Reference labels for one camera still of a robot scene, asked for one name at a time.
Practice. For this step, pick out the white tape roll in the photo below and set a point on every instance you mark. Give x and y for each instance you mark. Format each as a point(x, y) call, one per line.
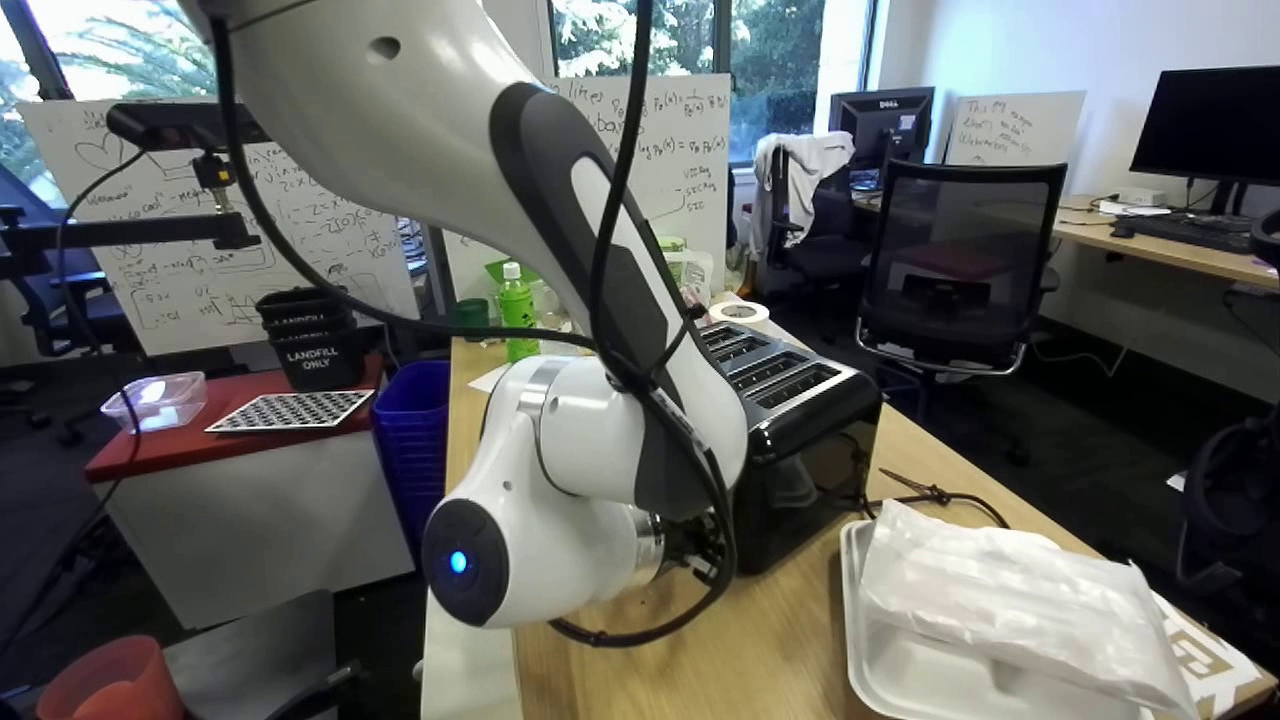
point(743, 309)

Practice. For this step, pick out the black keyboard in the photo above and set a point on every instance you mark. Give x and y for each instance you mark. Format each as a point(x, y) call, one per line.
point(1183, 229)

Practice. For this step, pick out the silver black four-slot toaster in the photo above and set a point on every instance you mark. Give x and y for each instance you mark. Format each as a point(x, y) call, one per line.
point(812, 464)

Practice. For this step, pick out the white cloth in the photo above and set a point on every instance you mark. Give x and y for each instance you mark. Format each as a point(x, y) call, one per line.
point(800, 165)

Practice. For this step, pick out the small written whiteboard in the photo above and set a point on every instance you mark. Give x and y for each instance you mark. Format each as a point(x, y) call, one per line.
point(1013, 127)

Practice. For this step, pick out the whiteboard with coloured drawings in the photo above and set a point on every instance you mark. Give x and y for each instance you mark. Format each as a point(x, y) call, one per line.
point(683, 147)

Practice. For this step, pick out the wooden desk with keyboard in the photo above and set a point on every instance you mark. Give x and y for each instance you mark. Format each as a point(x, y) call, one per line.
point(1173, 259)

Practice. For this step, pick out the black stacked container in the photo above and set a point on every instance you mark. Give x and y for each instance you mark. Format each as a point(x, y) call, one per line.
point(311, 340)

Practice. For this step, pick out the clear jar green lid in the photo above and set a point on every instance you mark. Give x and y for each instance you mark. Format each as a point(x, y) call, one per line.
point(683, 266)

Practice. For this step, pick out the black office chair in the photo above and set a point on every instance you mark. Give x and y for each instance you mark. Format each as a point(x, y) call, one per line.
point(1232, 504)

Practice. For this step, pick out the green bottle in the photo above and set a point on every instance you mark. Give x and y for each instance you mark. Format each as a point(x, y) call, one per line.
point(516, 309)

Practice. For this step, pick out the black mesh back chair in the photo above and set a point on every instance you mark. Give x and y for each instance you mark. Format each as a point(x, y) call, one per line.
point(962, 253)

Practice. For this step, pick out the red table top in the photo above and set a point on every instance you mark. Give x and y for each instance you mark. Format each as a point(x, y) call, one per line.
point(175, 448)

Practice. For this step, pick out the whiteboard with dense writing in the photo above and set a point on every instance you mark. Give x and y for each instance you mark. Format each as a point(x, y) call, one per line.
point(160, 294)

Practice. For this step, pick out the clear plastic container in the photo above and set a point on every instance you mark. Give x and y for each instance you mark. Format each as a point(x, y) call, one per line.
point(153, 403)

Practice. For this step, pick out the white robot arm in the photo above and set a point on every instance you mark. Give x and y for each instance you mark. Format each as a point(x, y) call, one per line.
point(562, 454)

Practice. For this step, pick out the white rectangular box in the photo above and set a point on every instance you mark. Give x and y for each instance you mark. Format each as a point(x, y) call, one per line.
point(466, 666)

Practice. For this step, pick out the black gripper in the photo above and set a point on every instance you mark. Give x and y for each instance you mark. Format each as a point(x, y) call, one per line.
point(697, 547)

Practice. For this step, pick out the checkerboard calibration sheet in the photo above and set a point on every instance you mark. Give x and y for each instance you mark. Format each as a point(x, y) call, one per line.
point(284, 409)

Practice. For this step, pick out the dark chair under cloth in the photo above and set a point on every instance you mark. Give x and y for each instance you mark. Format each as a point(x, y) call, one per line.
point(825, 245)

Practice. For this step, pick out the red bucket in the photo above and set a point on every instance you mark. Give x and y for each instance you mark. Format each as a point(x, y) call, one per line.
point(106, 683)

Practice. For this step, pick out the blue waste bin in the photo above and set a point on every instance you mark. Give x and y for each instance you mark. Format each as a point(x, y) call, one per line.
point(407, 441)

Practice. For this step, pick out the black camera boom stand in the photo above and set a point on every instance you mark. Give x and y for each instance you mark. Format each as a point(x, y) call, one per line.
point(175, 127)

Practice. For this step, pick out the white plastic shopping bag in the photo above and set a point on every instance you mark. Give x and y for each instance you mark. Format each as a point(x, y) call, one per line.
point(1013, 603)

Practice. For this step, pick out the large black computer monitor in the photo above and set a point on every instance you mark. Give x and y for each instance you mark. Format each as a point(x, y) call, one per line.
point(1205, 123)

